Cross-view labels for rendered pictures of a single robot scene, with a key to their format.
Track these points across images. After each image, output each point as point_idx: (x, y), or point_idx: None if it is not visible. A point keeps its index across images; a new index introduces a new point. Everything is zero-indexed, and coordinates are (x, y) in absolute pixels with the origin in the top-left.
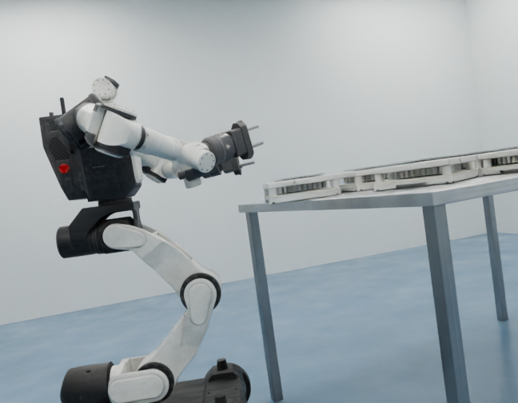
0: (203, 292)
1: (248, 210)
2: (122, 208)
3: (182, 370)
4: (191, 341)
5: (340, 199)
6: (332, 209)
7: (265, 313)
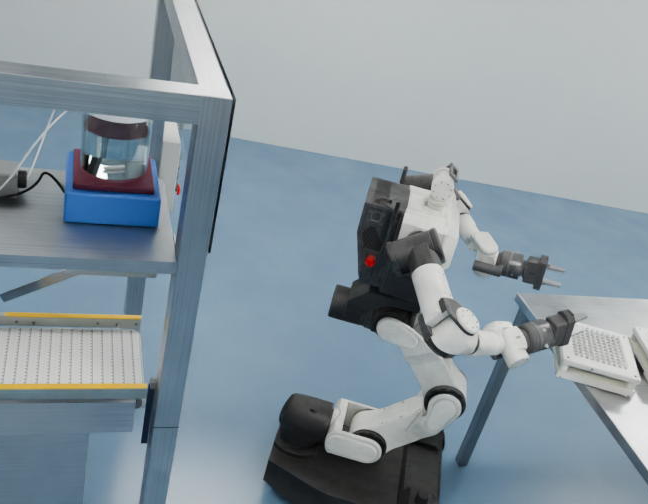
0: (449, 409)
1: (525, 314)
2: (408, 308)
3: (396, 447)
4: (416, 433)
5: (627, 443)
6: (614, 438)
7: (490, 398)
